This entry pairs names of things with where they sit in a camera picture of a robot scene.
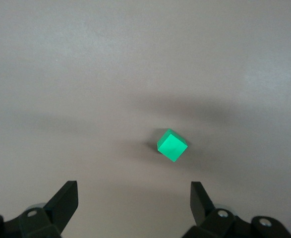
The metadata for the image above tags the green cube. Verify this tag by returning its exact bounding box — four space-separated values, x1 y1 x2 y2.
156 128 188 163

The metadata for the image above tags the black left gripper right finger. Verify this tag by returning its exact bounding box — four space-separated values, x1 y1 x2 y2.
182 181 236 238

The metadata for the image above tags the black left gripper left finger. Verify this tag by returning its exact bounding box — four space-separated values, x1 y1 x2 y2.
18 180 79 238

